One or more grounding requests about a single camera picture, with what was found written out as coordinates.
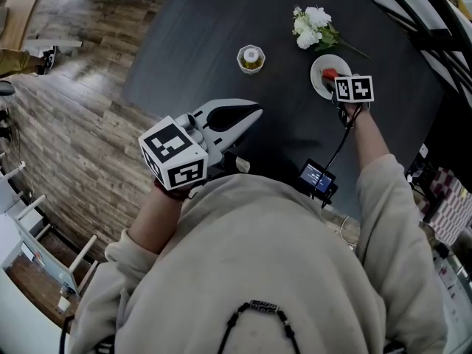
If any black strap buckle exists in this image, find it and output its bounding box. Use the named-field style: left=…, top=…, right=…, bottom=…
left=94, top=336, right=116, bottom=354

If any person's right forearm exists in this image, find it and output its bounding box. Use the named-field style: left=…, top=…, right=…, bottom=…
left=344, top=103, right=394, bottom=173

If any thick black cable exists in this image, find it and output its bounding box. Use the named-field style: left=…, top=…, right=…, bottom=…
left=58, top=315, right=75, bottom=354

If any white flower bouquet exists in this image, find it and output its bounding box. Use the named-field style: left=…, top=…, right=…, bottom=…
left=292, top=5, right=372, bottom=60

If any small black display screen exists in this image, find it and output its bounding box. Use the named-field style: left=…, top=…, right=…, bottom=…
left=297, top=158, right=339, bottom=208

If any person's left forearm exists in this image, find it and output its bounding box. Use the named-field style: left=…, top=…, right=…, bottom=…
left=128, top=186, right=185, bottom=256

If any light wooden table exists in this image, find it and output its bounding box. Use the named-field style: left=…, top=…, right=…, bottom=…
left=0, top=0, right=51, bottom=51

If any dark red wrist bracelet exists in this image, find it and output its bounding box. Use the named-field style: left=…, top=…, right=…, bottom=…
left=153, top=178, right=192, bottom=202

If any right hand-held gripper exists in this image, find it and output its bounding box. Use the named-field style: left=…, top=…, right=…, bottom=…
left=324, top=74, right=375, bottom=125

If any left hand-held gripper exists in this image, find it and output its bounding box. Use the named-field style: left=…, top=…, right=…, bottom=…
left=138, top=97, right=263, bottom=191

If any white wooden chair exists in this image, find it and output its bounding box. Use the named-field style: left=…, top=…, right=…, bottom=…
left=14, top=193, right=100, bottom=294

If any black bead necklace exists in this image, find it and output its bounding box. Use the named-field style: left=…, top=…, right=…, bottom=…
left=217, top=299, right=302, bottom=354

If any white round plate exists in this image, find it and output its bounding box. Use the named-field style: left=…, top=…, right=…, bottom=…
left=310, top=53, right=353, bottom=101

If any beige sweatshirt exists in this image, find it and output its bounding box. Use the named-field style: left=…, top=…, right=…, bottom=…
left=68, top=153, right=449, bottom=354

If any checkered cloth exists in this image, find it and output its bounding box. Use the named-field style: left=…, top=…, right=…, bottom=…
left=423, top=167, right=472, bottom=246

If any black metal railing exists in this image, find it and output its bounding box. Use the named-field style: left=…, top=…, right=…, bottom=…
left=342, top=0, right=472, bottom=99

